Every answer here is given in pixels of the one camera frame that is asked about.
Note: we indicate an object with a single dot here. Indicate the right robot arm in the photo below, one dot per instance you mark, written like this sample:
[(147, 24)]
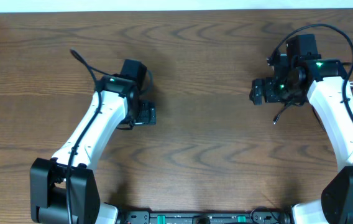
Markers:
[(302, 76)]

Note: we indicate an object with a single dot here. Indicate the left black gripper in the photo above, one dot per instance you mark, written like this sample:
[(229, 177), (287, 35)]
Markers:
[(150, 115)]

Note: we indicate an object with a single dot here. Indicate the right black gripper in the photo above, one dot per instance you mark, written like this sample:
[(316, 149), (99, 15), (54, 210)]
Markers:
[(270, 94)]

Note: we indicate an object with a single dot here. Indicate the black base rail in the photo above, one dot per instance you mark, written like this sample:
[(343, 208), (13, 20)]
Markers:
[(260, 215)]

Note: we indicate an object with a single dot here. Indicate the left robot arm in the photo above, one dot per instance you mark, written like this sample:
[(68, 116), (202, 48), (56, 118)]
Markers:
[(63, 188)]

